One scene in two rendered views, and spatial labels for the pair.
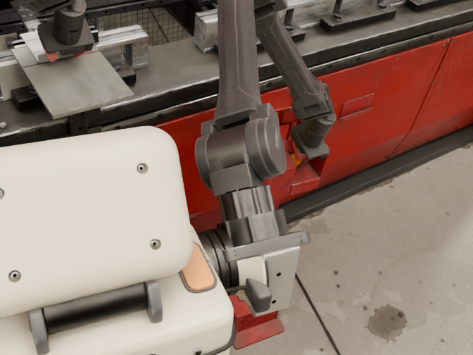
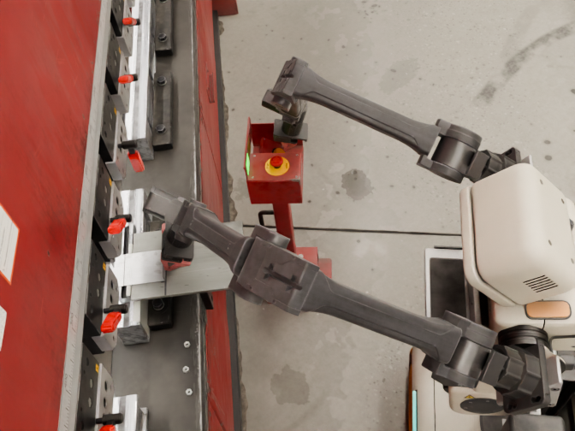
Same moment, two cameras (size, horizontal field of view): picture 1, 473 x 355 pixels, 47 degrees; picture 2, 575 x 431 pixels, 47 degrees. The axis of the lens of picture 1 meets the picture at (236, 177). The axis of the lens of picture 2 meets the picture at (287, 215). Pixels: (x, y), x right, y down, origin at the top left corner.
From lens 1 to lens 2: 108 cm
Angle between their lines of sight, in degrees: 33
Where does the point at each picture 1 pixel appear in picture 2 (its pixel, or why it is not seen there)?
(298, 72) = not seen: hidden behind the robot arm
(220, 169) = (466, 168)
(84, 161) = (539, 201)
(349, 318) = (341, 208)
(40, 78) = (188, 284)
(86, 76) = (200, 249)
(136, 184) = (546, 189)
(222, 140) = (453, 156)
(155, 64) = not seen: hidden behind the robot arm
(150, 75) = not seen: hidden behind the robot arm
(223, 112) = (428, 146)
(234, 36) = (374, 109)
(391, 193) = (240, 113)
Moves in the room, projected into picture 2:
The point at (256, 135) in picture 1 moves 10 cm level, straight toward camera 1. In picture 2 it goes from (468, 135) to (515, 156)
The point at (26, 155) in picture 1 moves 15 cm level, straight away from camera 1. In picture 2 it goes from (535, 222) to (440, 218)
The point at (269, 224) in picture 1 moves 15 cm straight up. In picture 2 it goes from (509, 162) to (525, 110)
